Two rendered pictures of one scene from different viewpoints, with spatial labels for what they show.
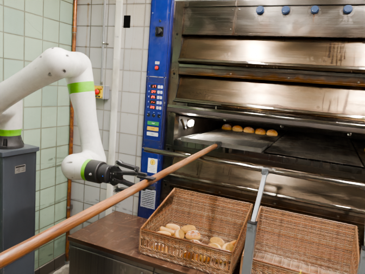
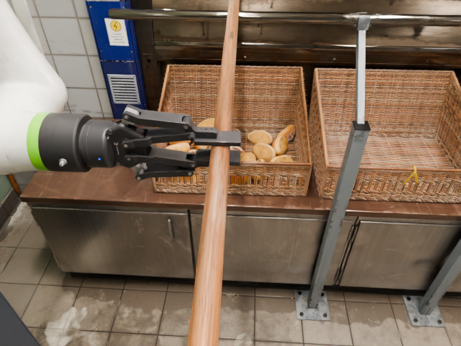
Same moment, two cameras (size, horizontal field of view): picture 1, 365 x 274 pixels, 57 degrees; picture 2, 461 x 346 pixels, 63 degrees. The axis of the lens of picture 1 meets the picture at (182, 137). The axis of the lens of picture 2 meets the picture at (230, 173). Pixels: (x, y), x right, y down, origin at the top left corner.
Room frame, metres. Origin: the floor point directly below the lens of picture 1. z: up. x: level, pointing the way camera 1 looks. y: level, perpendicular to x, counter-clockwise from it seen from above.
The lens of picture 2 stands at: (0.82, 0.26, 1.53)
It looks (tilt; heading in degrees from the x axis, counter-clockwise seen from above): 41 degrees down; 341
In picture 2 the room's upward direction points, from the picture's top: straight up
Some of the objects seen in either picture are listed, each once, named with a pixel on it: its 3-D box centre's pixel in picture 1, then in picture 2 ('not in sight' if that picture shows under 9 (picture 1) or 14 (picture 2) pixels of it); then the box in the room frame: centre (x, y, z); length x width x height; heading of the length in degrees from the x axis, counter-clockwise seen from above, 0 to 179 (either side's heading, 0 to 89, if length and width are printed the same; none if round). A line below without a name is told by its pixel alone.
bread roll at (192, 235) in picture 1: (193, 234); not in sight; (2.05, -0.12, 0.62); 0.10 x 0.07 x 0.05; 96
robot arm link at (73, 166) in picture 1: (79, 167); (12, 137); (1.39, 0.43, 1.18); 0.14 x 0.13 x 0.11; 68
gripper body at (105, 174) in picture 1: (112, 174); (119, 144); (1.32, 0.27, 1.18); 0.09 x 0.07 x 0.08; 68
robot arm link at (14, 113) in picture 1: (5, 114); not in sight; (1.57, 0.84, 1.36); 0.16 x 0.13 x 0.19; 171
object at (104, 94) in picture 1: (100, 92); not in sight; (2.51, 0.63, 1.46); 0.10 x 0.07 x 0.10; 67
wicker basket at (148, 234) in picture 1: (198, 226); (232, 125); (1.95, -0.14, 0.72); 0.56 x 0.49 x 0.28; 68
